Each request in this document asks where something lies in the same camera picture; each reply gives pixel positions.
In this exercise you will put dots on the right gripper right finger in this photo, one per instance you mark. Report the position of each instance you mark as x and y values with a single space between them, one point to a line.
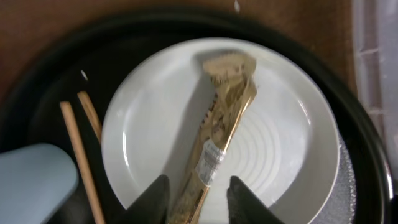
244 207

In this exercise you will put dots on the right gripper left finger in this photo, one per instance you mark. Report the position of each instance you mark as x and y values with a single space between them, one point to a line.
151 206

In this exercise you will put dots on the grey round plate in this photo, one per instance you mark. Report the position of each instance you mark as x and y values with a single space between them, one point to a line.
285 148

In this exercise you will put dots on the blue plastic cup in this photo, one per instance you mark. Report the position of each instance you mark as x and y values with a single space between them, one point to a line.
35 181

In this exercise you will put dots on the gold snack wrapper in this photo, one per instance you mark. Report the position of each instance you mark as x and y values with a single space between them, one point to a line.
232 75

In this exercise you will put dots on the wooden chopstick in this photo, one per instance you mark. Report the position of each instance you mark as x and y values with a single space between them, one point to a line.
82 161
91 114

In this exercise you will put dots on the round black tray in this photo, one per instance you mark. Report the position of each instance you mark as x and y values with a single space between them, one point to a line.
98 56

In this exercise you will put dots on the clear plastic bin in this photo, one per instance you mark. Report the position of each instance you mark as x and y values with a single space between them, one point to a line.
375 56

